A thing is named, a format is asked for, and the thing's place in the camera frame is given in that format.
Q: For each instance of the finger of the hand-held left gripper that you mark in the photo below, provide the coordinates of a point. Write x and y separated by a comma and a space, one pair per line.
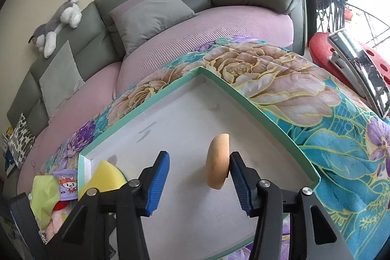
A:
24, 223

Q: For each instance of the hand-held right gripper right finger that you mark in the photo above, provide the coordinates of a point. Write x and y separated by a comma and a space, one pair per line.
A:
240, 183

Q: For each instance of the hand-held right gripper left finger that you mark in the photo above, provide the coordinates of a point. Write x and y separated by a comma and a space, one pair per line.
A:
157, 183

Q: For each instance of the tan round sponge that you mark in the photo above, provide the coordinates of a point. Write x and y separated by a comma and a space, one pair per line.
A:
216, 162

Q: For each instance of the green-edged white cardboard box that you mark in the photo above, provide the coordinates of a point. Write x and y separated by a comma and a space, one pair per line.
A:
182, 126

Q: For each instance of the pink cloth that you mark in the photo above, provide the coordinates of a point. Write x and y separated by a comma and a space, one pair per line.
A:
56, 223

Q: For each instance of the yellow-green cloth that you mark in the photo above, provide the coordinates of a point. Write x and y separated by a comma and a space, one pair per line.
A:
44, 196

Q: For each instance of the small red item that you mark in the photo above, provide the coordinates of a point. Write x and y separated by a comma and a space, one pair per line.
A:
62, 205

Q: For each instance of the yellow sponge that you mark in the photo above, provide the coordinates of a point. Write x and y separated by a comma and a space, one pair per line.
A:
103, 177

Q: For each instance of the purple cartoon pouch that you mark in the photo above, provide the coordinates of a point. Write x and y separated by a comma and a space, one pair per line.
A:
68, 187

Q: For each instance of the blue clothes pile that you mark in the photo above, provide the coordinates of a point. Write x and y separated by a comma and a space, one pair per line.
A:
6, 161

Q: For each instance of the black and white patterned cushion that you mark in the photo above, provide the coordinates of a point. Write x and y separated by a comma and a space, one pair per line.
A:
21, 138

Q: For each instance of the floral blanket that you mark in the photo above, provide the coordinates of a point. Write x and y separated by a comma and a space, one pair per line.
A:
274, 80

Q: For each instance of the plain grey cushion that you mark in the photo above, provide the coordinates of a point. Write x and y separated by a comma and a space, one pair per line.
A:
59, 80

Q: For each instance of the pink sofa seat cover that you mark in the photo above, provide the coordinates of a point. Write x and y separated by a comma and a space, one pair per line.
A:
213, 34

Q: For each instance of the silver phone stand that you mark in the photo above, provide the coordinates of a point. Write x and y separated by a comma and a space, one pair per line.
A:
338, 60

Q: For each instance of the red plastic stool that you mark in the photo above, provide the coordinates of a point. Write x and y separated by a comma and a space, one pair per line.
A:
320, 46

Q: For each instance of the grey and pink cushion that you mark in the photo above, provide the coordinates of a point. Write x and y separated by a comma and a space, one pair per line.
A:
152, 19

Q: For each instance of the smartphone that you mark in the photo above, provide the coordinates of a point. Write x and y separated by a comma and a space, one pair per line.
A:
359, 65

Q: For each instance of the grey and white plush dog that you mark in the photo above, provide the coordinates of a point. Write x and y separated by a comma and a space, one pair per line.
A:
68, 14

